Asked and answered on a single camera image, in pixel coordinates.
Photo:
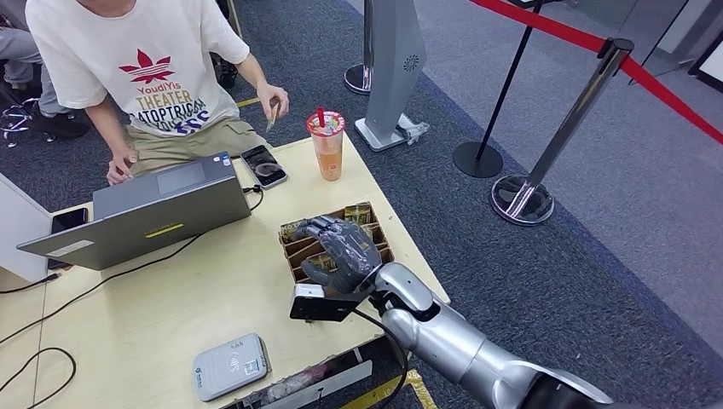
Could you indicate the black stanchion post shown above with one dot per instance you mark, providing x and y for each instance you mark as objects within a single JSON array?
[{"x": 477, "y": 160}]

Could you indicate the cardboard card organizer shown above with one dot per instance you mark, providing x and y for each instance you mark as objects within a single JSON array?
[{"x": 299, "y": 251}]

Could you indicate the person's left hand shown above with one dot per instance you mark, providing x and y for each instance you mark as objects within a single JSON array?
[{"x": 277, "y": 99}]

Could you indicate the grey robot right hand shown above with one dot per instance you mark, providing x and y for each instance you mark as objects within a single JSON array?
[{"x": 350, "y": 254}]

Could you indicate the person's right hand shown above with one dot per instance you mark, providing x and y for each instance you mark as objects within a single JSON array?
[{"x": 123, "y": 164}]

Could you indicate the yellow floor tape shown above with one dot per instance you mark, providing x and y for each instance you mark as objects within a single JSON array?
[
  {"x": 248, "y": 102},
  {"x": 373, "y": 398}
]

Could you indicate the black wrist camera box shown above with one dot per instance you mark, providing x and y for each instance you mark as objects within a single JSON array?
[{"x": 322, "y": 307}]

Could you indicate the person's right forearm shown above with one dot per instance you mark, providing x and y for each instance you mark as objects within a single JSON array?
[{"x": 107, "y": 130}]

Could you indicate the white desk crossbar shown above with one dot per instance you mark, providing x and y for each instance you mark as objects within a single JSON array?
[{"x": 327, "y": 389}]

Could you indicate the white cabinet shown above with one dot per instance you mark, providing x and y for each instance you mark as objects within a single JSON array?
[{"x": 17, "y": 237}]

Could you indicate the red barrier belt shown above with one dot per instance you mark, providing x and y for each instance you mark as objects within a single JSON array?
[
  {"x": 565, "y": 33},
  {"x": 672, "y": 99}
]

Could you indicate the red straw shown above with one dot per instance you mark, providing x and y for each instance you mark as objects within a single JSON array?
[{"x": 321, "y": 115}]

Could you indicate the chrome swivel chair base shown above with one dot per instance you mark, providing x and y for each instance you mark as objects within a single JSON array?
[{"x": 14, "y": 121}]

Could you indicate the black smartphone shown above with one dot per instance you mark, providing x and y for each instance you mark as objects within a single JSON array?
[
  {"x": 70, "y": 219},
  {"x": 264, "y": 165}
]

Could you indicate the chrome stanchion post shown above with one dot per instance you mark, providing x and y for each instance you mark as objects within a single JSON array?
[
  {"x": 357, "y": 78},
  {"x": 571, "y": 118}
]

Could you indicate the pale wooden board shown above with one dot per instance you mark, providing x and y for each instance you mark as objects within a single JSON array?
[{"x": 234, "y": 20}]

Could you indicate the person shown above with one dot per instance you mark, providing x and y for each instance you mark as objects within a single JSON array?
[
  {"x": 22, "y": 51},
  {"x": 147, "y": 45}
]

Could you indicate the crumpled clear plastic wrap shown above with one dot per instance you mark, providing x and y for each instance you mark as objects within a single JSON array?
[{"x": 412, "y": 129}]

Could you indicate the orange bubble tea cup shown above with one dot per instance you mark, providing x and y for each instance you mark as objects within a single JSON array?
[{"x": 330, "y": 158}]

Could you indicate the grey laptop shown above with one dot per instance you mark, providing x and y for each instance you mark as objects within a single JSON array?
[{"x": 141, "y": 226}]

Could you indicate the silver kiosk stand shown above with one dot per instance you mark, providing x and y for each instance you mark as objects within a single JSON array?
[{"x": 395, "y": 56}]

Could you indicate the black framed panel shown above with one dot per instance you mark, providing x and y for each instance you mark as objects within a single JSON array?
[{"x": 714, "y": 66}]

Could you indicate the grey card reader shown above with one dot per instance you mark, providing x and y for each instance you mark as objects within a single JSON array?
[{"x": 231, "y": 367}]

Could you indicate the person's left forearm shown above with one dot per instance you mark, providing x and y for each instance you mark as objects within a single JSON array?
[{"x": 253, "y": 70}]

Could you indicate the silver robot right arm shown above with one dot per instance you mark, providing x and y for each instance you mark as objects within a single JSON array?
[{"x": 452, "y": 338}]

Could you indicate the black chair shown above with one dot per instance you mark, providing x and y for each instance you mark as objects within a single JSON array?
[{"x": 225, "y": 70}]

